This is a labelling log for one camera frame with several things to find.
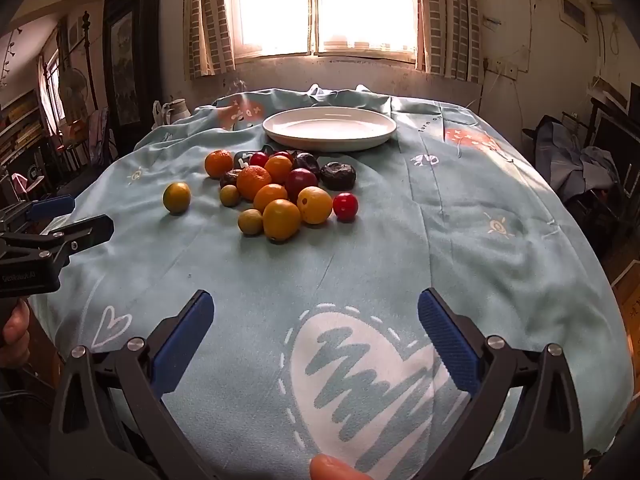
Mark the dark red plum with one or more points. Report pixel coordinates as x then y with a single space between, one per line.
302 182

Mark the yellow tomato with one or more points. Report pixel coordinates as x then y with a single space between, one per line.
314 205

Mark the pile of grey clothes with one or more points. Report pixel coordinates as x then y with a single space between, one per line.
575 160

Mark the dark wrinkled dried fruit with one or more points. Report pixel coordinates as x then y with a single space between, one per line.
338 175
306 162
229 177

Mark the white ceramic pitcher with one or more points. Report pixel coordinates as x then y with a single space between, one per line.
176 109

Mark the white plastic bag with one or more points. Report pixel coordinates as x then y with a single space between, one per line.
157 112

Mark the wall socket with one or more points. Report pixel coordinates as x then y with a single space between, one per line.
508 68

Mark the dark coat stand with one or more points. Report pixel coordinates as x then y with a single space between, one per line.
89 55

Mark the yellow-green tomato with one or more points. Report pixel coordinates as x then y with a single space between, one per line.
177 197

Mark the standing fan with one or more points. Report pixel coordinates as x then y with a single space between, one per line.
74 85

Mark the white oval plate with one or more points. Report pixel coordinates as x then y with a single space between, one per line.
330 127

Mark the large bumpy tangerine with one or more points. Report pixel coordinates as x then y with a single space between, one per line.
253 182

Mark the dark framed picture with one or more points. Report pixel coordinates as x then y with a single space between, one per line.
130 60

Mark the bookshelf with books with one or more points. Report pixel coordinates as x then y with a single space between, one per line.
20 125

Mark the small tangerine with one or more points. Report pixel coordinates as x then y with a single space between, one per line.
218 163

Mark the light blue printed blanket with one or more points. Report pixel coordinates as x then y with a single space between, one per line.
400 240

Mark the checked curtain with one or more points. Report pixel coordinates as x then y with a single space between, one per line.
447 25
207 25

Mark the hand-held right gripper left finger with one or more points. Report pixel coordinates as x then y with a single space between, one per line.
182 340

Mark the large orange tomato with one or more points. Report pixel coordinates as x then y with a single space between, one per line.
281 219

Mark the bright window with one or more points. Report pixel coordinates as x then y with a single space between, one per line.
350 5

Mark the person's left hand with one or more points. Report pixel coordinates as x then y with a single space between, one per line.
17 332

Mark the wall vent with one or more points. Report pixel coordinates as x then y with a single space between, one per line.
573 10

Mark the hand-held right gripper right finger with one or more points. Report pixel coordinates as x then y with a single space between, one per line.
445 340

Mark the person's right hand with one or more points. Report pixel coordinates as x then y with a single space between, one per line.
332 469

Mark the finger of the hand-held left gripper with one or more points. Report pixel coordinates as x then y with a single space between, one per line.
85 227
55 205

